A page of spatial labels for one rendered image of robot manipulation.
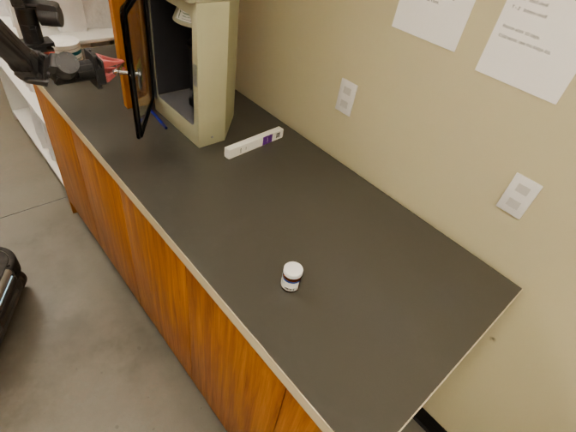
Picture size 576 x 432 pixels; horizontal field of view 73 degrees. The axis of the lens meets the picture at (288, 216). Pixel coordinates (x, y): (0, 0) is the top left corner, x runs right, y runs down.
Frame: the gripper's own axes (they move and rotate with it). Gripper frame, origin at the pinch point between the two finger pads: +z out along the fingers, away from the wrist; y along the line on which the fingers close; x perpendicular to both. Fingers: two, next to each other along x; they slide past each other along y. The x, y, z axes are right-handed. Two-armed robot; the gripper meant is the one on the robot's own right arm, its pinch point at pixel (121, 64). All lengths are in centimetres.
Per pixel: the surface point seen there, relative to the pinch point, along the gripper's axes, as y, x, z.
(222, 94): -7.5, -17.2, 25.9
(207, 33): 13.0, -17.1, 19.7
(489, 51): 26, -82, 59
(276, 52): -2, -5, 60
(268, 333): -26, -89, -11
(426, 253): -26, -97, 44
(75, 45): -12, 50, 2
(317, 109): -14, -32, 60
